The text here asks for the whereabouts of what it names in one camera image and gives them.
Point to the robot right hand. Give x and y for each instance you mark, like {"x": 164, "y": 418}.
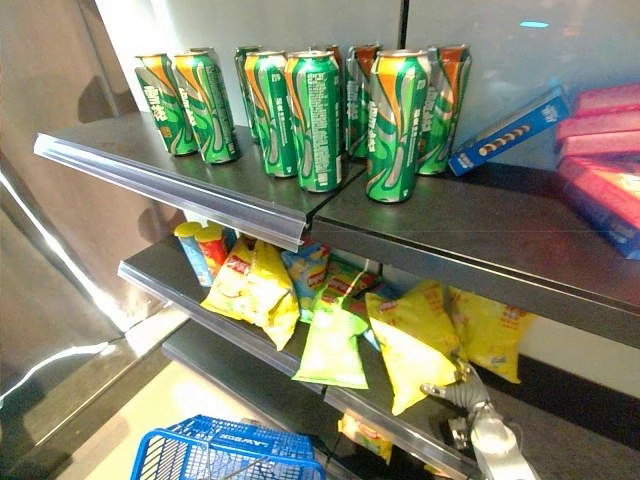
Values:
{"x": 470, "y": 387}

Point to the large yellow chips bag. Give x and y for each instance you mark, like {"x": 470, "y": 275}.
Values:
{"x": 417, "y": 350}

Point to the light green chips bag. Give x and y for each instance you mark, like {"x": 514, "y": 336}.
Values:
{"x": 332, "y": 350}

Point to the black vertical shelf post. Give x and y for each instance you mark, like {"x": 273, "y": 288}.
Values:
{"x": 404, "y": 25}

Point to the blue chips bag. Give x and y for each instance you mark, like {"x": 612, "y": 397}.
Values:
{"x": 306, "y": 272}

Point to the green soda can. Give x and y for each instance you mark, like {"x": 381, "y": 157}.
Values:
{"x": 242, "y": 85}
{"x": 336, "y": 54}
{"x": 210, "y": 110}
{"x": 272, "y": 120}
{"x": 445, "y": 115}
{"x": 162, "y": 105}
{"x": 320, "y": 125}
{"x": 359, "y": 105}
{"x": 395, "y": 130}

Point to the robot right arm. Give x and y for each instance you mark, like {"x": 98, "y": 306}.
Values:
{"x": 497, "y": 442}

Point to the red chips canister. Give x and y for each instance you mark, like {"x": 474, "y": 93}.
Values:
{"x": 212, "y": 250}

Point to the small yellow snack bag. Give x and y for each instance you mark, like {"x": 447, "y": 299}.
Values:
{"x": 367, "y": 437}

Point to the blue plastic shopping basket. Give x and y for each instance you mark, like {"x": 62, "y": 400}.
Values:
{"x": 215, "y": 450}

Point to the blue chips canister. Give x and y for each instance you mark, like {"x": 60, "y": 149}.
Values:
{"x": 192, "y": 255}

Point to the large pink and blue box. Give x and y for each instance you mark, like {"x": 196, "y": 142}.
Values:
{"x": 605, "y": 200}

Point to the black shelf board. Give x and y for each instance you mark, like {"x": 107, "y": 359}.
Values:
{"x": 260, "y": 192}
{"x": 165, "y": 272}
{"x": 240, "y": 382}
{"x": 475, "y": 225}
{"x": 560, "y": 425}

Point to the green and red chips bag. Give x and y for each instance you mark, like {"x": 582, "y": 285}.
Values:
{"x": 347, "y": 280}

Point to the silver metal cabinet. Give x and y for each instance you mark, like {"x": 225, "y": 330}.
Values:
{"x": 55, "y": 250}

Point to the pink snack box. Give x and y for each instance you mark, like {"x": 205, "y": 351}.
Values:
{"x": 595, "y": 126}
{"x": 600, "y": 145}
{"x": 610, "y": 100}

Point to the crumpled yellow chips bag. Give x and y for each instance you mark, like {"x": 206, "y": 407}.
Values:
{"x": 260, "y": 290}

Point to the clear plastic price rail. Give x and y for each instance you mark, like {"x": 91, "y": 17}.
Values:
{"x": 175, "y": 187}
{"x": 225, "y": 332}
{"x": 400, "y": 430}

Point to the blue biscuit box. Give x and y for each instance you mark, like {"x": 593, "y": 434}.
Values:
{"x": 505, "y": 137}

